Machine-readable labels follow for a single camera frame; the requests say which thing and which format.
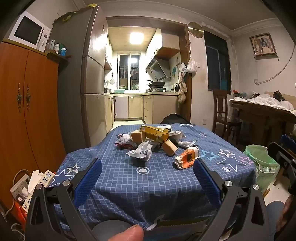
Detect white packet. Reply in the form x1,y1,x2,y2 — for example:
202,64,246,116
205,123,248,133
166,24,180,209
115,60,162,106
126,141,153,162

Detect yellow cardboard box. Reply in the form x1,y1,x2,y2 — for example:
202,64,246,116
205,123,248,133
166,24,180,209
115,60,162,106
139,125,171,143

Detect beige hanging bag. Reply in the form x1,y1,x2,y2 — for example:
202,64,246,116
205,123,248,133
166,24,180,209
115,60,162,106
177,82,187,104

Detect white cable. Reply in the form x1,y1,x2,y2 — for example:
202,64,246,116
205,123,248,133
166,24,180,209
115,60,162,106
9,169,28,186

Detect tan block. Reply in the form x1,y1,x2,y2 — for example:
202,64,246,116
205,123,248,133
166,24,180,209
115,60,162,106
161,140,177,156
131,130,146,143

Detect blue star-print tablecloth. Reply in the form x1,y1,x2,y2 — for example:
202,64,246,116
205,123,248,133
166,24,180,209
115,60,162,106
47,123,257,235

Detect green-lined trash bin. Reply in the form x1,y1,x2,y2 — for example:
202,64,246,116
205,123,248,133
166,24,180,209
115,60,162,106
243,144,280,193

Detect hanging cloth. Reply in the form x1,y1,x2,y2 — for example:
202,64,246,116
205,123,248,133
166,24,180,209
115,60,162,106
177,62,187,80

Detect person's blue jeans leg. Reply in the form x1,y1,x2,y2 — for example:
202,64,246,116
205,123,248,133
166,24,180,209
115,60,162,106
265,201,292,241

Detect white cloth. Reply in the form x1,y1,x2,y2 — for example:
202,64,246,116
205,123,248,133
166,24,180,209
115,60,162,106
229,94,296,112

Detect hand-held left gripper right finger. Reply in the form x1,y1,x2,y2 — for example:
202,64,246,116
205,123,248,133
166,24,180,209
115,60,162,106
193,159,277,241

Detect wooden table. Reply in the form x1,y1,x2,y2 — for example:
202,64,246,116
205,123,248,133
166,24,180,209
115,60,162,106
230,98,296,147

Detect orange white carton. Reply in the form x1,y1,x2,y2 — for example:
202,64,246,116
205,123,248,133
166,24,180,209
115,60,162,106
174,146,200,169

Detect black jacket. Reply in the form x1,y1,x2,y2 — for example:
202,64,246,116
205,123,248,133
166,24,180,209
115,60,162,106
160,113,191,125

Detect green yellow packaging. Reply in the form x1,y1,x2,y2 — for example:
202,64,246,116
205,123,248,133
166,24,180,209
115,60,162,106
54,3,97,23

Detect grey refrigerator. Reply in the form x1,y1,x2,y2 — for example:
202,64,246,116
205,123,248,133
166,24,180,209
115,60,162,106
50,5,109,149

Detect white microwave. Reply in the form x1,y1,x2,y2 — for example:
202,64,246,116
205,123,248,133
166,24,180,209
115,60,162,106
8,11,51,53

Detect ceiling light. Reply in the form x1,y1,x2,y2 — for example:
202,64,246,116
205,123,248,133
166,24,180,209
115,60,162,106
129,32,145,45

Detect wall cable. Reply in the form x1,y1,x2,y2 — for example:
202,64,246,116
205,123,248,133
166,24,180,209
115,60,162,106
254,44,296,85

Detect dark window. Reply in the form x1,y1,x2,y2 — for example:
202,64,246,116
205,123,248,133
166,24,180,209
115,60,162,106
203,30,232,91

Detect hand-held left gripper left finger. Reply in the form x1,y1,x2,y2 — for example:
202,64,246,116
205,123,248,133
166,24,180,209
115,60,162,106
25,158,102,241

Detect framed picture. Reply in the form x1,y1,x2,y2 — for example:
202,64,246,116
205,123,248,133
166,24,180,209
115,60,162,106
249,33,278,58

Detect person's left hand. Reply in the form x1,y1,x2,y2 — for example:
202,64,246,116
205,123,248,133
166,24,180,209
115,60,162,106
115,226,144,241

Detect white plastic bag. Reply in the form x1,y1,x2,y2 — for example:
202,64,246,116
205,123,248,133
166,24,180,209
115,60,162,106
186,58,197,74

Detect wooden wardrobe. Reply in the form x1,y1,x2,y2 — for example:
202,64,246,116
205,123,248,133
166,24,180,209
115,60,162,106
0,42,70,223

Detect kitchen window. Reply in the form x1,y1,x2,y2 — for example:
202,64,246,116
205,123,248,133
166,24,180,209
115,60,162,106
117,53,141,91

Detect wooden chair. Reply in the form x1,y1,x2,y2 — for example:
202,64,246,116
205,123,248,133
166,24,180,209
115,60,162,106
212,89,242,140

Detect range hood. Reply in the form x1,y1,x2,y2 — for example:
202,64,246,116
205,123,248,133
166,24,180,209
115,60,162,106
146,58,171,80

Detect black wok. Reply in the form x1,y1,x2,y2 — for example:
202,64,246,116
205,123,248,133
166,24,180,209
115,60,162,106
146,79,166,88

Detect beige kitchen base cabinets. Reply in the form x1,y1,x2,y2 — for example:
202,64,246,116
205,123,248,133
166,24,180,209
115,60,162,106
104,91,178,125

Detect gold wall clock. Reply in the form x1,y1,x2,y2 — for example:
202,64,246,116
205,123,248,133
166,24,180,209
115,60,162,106
188,22,204,38

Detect red white snack wrapper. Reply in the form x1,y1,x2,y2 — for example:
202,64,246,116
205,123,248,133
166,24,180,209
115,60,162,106
115,134,137,150

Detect wooden wall cabinet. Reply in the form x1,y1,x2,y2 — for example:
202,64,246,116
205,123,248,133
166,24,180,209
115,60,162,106
155,46,181,61

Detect orange object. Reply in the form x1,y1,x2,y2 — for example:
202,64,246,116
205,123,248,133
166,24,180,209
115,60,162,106
13,200,28,223

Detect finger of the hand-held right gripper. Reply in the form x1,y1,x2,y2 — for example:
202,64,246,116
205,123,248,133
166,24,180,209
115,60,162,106
267,142,296,193
280,134,296,149

